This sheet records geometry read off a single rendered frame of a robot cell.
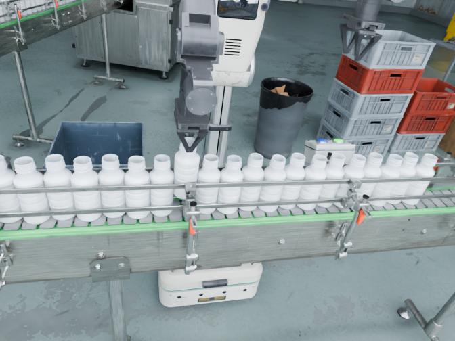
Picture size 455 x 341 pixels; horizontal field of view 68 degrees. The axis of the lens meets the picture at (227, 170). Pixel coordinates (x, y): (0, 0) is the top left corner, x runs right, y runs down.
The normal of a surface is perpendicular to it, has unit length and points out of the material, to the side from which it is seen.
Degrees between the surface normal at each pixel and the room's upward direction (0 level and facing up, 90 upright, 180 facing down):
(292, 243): 90
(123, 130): 90
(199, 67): 11
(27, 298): 0
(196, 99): 97
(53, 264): 90
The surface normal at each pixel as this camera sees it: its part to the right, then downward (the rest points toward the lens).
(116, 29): -0.11, 0.55
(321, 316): 0.12, -0.82
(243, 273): 0.22, -0.40
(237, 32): 0.21, 0.58
